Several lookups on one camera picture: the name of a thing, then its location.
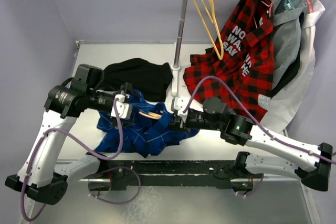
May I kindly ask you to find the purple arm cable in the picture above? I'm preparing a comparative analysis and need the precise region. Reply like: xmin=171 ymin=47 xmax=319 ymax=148
xmin=182 ymin=76 xmax=336 ymax=166
xmin=20 ymin=97 xmax=124 ymax=222

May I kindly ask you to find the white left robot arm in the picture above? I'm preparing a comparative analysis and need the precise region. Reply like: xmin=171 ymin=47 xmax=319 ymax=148
xmin=5 ymin=64 xmax=136 ymax=205

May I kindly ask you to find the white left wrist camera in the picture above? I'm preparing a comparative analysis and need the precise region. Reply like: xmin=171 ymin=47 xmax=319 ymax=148
xmin=111 ymin=94 xmax=132 ymax=120

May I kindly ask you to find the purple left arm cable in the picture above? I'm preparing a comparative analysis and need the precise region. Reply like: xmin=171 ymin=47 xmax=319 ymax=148
xmin=20 ymin=97 xmax=124 ymax=222

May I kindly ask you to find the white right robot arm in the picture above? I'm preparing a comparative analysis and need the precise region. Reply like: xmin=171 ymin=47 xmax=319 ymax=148
xmin=171 ymin=97 xmax=332 ymax=191

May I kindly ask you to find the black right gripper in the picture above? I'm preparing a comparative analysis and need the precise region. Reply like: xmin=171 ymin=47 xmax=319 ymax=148
xmin=164 ymin=109 xmax=222 ymax=133

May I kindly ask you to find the grey shirt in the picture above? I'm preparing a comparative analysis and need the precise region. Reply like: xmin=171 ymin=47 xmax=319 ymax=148
xmin=272 ymin=0 xmax=305 ymax=92

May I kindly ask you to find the black garment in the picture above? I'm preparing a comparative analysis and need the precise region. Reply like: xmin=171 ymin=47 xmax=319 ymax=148
xmin=100 ymin=58 xmax=173 ymax=102

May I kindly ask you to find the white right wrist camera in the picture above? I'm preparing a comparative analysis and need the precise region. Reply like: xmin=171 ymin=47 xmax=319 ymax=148
xmin=171 ymin=97 xmax=190 ymax=118

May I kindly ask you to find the red black plaid shirt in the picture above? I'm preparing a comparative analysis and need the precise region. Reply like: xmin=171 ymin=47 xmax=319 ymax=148
xmin=183 ymin=0 xmax=275 ymax=121

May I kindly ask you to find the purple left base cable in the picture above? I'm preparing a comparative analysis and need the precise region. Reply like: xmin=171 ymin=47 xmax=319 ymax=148
xmin=87 ymin=165 xmax=142 ymax=205

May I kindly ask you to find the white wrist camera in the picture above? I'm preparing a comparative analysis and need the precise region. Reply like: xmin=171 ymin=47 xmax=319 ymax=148
xmin=111 ymin=94 xmax=132 ymax=120
xmin=171 ymin=97 xmax=190 ymax=118

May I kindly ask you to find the blue plaid shirt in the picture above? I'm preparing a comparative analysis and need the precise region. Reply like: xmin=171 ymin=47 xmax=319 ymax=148
xmin=94 ymin=89 xmax=200 ymax=158

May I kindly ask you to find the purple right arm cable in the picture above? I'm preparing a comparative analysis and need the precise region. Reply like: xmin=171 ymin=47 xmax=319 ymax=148
xmin=182 ymin=76 xmax=336 ymax=166

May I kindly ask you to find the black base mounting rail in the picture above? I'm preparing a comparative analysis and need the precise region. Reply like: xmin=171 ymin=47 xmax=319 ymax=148
xmin=85 ymin=160 xmax=261 ymax=190

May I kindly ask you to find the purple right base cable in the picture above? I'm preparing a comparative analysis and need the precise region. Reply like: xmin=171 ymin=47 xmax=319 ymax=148
xmin=235 ymin=174 xmax=265 ymax=198

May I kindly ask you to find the white shirt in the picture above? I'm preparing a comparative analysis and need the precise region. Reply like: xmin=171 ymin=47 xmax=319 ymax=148
xmin=259 ymin=0 xmax=325 ymax=133

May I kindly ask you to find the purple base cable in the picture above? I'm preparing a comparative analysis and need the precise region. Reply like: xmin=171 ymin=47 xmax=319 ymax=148
xmin=87 ymin=165 xmax=142 ymax=205
xmin=235 ymin=174 xmax=265 ymax=198

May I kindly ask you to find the beige plastic hanger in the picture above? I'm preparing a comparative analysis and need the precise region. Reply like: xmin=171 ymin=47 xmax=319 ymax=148
xmin=139 ymin=111 xmax=162 ymax=120

